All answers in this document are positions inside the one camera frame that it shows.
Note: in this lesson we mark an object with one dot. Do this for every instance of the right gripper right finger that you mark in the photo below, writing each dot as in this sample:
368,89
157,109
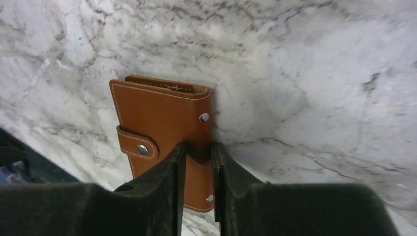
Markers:
246,206

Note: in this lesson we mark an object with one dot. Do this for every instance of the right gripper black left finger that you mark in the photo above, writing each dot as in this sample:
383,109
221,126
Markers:
148,205

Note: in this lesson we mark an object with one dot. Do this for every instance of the brown leather card holder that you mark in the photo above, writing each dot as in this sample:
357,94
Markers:
154,115

